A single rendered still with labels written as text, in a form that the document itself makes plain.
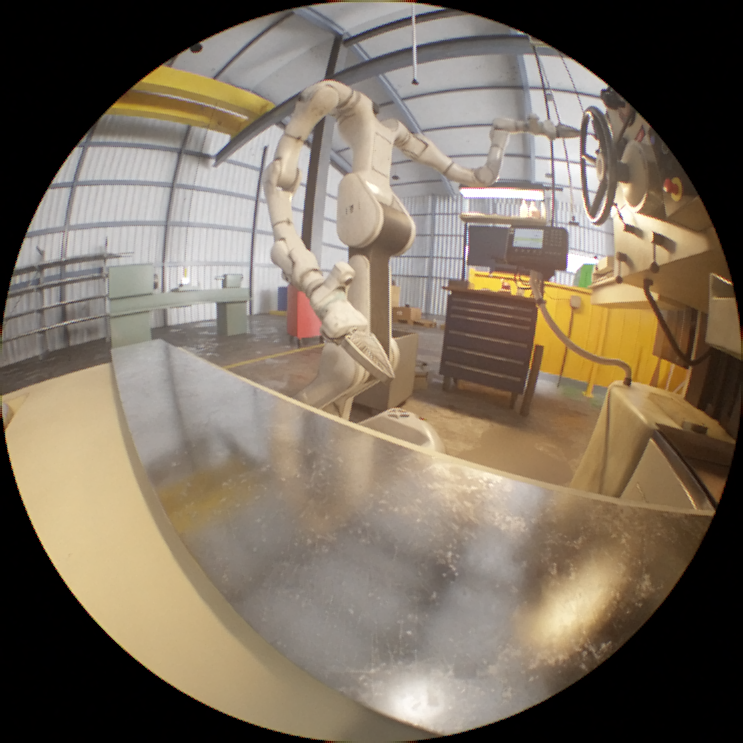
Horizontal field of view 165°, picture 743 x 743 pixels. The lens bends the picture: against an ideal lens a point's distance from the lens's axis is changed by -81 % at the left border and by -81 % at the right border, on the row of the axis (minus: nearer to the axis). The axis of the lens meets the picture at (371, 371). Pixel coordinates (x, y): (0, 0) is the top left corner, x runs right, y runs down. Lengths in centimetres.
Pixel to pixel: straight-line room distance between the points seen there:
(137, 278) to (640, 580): 493
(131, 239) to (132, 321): 449
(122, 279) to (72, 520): 465
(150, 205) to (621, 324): 1064
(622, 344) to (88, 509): 374
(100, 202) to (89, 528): 908
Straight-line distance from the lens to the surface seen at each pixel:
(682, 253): 84
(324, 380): 80
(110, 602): 17
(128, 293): 480
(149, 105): 840
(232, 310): 540
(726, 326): 44
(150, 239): 893
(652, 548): 17
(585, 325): 342
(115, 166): 964
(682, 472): 76
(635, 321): 368
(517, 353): 218
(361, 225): 70
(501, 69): 990
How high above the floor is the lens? 82
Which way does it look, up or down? 17 degrees down
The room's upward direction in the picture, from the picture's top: 4 degrees clockwise
